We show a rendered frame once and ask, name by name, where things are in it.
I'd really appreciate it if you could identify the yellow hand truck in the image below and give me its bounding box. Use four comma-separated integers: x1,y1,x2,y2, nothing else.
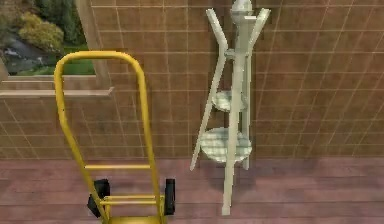
53,50,177,224

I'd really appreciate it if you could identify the white tripod shelf stand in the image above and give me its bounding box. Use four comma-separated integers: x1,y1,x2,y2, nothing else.
189,0,272,217

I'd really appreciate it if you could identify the window with garden view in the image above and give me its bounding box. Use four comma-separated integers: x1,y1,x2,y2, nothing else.
0,0,115,99

